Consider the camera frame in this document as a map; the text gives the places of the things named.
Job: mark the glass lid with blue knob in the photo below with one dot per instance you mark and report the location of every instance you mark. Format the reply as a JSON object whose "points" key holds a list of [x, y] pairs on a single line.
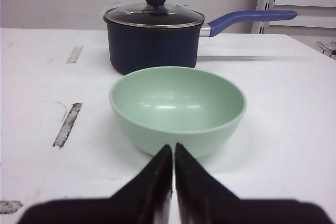
{"points": [[154, 14]]}

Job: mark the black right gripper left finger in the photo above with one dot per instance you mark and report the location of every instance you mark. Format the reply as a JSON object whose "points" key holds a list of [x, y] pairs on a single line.
{"points": [[144, 199]]}

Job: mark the green bowl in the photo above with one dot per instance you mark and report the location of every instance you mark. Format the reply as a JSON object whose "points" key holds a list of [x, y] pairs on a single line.
{"points": [[177, 105]]}

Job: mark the dark blue saucepan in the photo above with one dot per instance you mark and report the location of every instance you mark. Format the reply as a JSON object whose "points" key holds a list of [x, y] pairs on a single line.
{"points": [[133, 47]]}

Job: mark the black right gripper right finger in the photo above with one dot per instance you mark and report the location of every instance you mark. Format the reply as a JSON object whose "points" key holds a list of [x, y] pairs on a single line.
{"points": [[202, 199]]}

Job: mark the white slotted shelf upright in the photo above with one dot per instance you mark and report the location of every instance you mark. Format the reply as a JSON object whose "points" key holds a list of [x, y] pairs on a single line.
{"points": [[267, 1]]}

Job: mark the metal clamp at table edge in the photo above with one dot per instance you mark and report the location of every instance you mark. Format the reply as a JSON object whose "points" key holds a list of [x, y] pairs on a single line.
{"points": [[329, 48]]}

